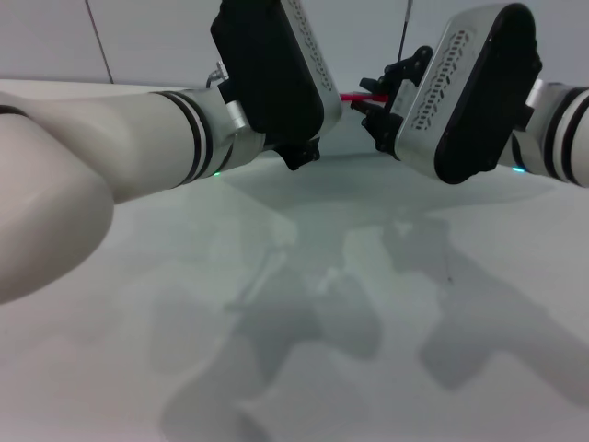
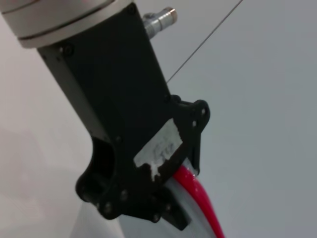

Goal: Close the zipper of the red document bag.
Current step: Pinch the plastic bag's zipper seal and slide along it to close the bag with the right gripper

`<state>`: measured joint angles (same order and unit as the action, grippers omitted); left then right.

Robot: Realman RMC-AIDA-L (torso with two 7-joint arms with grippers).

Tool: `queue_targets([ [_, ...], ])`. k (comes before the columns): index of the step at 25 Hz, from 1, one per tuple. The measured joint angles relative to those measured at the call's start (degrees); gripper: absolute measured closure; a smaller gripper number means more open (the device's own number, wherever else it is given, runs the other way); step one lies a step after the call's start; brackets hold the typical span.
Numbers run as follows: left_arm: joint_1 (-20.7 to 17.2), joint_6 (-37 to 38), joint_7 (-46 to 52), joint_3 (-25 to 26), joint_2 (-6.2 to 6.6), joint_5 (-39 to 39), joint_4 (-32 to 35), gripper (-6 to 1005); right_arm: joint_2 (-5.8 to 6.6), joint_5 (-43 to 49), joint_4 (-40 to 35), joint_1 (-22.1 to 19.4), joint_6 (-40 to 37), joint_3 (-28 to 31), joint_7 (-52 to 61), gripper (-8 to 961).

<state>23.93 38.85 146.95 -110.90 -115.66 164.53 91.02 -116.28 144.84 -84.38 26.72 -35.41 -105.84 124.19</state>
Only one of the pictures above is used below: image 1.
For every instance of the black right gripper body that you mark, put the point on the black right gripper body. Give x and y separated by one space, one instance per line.
405 99

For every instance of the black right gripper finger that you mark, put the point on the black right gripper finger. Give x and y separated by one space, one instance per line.
400 69
379 129

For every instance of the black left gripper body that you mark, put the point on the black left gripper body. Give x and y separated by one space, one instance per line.
299 154

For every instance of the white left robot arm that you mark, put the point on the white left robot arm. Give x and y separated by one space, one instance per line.
92 184

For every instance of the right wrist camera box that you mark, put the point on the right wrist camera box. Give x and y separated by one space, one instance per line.
469 92

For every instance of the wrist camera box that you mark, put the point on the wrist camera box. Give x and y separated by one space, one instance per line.
271 69
469 92

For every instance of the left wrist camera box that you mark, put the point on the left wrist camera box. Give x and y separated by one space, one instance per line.
271 69

